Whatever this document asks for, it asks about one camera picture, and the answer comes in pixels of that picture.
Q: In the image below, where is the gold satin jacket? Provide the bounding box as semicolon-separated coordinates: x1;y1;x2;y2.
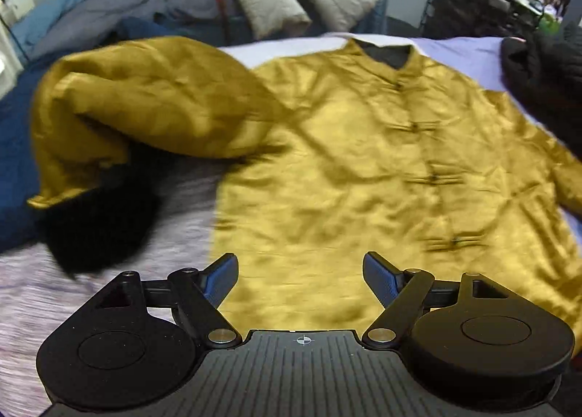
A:
31;37;581;333

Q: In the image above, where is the blue pillow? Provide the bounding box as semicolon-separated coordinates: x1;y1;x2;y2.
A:
10;0;85;64

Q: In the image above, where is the black puffer jacket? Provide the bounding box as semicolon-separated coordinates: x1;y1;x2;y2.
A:
501;23;581;157

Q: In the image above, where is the grey duvet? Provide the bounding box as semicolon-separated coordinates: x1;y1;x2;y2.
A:
29;0;247;60

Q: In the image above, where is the purple floral bed sheet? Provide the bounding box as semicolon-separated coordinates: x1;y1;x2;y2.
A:
408;34;582;255

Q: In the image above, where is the navy blue garment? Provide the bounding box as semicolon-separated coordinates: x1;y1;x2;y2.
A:
1;48;171;271

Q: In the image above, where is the black wire rack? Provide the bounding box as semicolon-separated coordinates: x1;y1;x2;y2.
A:
420;0;542;40

